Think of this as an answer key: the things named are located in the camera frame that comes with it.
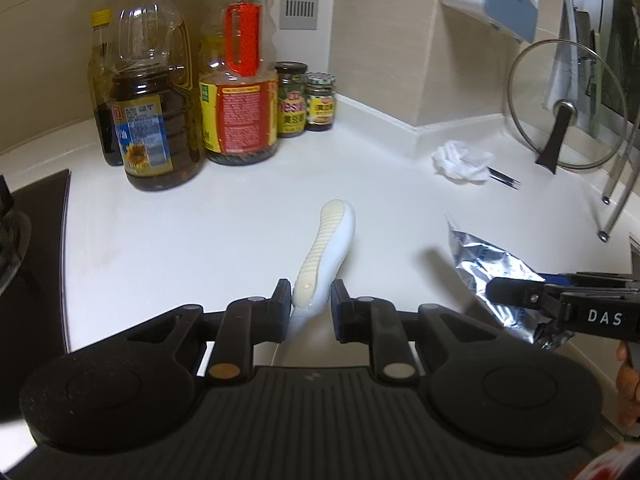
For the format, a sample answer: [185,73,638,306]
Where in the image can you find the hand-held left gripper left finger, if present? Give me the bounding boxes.
[100,279,292,386]

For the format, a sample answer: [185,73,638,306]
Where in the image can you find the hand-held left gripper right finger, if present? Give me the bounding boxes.
[331,280,526,386]

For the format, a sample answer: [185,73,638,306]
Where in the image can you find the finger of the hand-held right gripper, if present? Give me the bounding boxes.
[486,279,568,319]
[537,272,581,286]

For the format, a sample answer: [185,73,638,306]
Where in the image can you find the silver foil wrapper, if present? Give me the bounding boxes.
[445,214,576,352]

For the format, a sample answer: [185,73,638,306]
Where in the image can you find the white tool with ribbed grip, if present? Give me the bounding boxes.
[272,199,357,366]

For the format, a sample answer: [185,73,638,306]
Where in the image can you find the person's right hand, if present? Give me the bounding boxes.
[616,342,640,429]

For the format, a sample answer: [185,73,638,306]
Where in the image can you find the metal rack legs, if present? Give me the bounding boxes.
[597,125,640,243]

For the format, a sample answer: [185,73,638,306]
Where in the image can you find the black slim rectangular object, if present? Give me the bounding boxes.
[487,166,521,190]

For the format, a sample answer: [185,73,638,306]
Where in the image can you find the white crumpled tissue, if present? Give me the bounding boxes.
[431,140,496,183]

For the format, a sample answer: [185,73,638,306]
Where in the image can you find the dark hanging board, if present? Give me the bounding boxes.
[575,7,601,138]

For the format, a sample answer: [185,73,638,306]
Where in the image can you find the glass jar yellow label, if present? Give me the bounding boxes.
[305,72,337,133]

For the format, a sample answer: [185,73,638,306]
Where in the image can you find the white hanging board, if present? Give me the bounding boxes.
[542,0,583,111]

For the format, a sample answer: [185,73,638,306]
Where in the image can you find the dark oil bottle blue label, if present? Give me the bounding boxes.
[110,0,202,192]

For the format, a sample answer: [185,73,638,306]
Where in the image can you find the black gas stove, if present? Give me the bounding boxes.
[0,169,72,361]

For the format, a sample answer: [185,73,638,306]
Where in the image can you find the slender dark sauce bottle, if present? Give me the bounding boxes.
[87,8,126,167]

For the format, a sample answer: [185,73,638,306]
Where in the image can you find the glass pot lid black handle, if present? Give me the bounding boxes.
[506,39,630,175]

